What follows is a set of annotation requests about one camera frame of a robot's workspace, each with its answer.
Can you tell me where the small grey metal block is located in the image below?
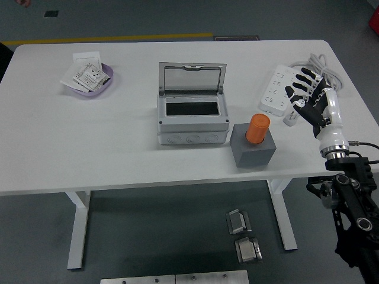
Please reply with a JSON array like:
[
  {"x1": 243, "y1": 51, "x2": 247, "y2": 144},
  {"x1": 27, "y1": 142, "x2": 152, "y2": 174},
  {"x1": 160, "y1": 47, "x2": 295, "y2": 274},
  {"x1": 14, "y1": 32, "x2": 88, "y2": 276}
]
[{"x1": 225, "y1": 209, "x2": 252, "y2": 235}]

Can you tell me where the tall metal plate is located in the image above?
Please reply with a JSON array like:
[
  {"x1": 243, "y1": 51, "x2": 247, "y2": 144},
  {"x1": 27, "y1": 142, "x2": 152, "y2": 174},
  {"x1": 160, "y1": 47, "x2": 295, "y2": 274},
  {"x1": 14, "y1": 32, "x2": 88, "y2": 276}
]
[{"x1": 175, "y1": 269, "x2": 249, "y2": 284}]

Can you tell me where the plain white switch panel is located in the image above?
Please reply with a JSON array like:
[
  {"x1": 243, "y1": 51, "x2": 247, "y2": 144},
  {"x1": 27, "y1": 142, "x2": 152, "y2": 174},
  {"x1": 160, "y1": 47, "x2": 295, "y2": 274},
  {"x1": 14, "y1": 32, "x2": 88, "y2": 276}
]
[{"x1": 72, "y1": 52, "x2": 103, "y2": 72}]

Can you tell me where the yellow floor tape line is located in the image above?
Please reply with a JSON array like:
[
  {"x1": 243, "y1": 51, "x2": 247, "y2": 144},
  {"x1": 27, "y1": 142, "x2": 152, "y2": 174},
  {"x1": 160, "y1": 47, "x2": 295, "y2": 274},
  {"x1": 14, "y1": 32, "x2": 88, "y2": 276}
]
[{"x1": 1, "y1": 32, "x2": 214, "y2": 46}]

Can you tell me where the printed white socket panel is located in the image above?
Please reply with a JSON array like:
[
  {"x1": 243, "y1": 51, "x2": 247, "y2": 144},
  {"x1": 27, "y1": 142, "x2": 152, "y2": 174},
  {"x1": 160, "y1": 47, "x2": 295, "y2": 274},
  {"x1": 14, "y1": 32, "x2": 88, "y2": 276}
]
[{"x1": 73, "y1": 63, "x2": 111, "y2": 92}]

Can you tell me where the grey cube with round hole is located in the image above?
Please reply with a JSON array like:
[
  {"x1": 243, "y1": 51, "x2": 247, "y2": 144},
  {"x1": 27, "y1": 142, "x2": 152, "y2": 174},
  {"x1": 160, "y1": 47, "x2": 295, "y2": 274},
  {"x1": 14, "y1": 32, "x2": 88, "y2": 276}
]
[{"x1": 229, "y1": 121, "x2": 277, "y2": 169}]

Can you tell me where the large grey metal block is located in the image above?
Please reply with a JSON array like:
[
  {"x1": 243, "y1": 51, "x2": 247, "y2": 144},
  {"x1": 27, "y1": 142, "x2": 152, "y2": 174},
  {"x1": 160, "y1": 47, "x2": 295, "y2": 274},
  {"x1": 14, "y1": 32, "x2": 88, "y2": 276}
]
[{"x1": 234, "y1": 236, "x2": 264, "y2": 264}]

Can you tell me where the brown floor sign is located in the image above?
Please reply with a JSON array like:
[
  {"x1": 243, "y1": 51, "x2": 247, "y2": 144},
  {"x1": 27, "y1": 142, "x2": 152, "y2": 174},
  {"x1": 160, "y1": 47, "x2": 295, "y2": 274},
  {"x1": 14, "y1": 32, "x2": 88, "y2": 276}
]
[{"x1": 213, "y1": 35, "x2": 261, "y2": 42}]

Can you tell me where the grey electrical box clear lid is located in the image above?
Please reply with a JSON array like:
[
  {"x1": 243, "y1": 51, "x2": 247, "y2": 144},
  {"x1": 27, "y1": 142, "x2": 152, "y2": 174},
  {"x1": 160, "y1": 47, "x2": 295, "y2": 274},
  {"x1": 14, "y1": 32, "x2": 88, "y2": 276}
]
[{"x1": 156, "y1": 61, "x2": 230, "y2": 146}]

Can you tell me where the white power cord with plug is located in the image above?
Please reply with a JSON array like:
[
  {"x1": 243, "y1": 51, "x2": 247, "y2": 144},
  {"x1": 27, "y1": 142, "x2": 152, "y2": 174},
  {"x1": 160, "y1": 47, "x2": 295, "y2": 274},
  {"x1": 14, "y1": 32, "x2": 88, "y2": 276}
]
[{"x1": 283, "y1": 53, "x2": 346, "y2": 127}]

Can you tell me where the purple tray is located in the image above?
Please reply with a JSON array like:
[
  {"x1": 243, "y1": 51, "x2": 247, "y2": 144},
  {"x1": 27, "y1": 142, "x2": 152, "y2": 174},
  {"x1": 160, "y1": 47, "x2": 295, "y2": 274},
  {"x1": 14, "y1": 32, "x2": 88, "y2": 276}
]
[{"x1": 63, "y1": 62, "x2": 115, "y2": 96}]

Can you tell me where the white power strip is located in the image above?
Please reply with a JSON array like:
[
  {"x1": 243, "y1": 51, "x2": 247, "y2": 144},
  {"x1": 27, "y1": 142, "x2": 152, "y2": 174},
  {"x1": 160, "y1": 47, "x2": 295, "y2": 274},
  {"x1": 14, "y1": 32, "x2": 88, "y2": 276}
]
[{"x1": 259, "y1": 64, "x2": 306, "y2": 118}]

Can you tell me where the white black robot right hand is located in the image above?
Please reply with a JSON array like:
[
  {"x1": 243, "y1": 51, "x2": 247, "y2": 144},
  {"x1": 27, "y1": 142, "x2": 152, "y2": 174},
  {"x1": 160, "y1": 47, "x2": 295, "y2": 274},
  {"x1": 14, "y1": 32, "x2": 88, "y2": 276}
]
[{"x1": 284, "y1": 67, "x2": 351, "y2": 154}]

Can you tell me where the red object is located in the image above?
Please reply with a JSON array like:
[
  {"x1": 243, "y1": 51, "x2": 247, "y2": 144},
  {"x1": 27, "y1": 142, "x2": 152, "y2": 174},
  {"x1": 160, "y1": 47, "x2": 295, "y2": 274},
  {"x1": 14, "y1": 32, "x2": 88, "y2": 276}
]
[{"x1": 368, "y1": 7, "x2": 379, "y2": 33}]

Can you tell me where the orange cylinder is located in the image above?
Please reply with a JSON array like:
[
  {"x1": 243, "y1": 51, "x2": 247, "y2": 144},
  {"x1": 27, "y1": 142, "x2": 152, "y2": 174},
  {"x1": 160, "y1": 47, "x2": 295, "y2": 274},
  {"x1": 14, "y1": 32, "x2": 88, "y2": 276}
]
[{"x1": 245, "y1": 113, "x2": 271, "y2": 145}]

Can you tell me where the long metal plate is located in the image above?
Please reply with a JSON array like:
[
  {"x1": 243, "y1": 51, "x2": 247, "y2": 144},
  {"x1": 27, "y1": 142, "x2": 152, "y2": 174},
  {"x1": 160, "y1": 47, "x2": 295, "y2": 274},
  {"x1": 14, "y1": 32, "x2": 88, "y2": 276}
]
[{"x1": 99, "y1": 275, "x2": 176, "y2": 284}]

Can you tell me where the white table leg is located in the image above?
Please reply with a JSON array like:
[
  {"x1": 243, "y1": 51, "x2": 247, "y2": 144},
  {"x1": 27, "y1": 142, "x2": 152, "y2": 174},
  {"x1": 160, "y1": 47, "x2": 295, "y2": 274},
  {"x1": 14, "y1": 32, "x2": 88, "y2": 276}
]
[
  {"x1": 65, "y1": 191, "x2": 91, "y2": 270},
  {"x1": 266, "y1": 179, "x2": 298, "y2": 252}
]

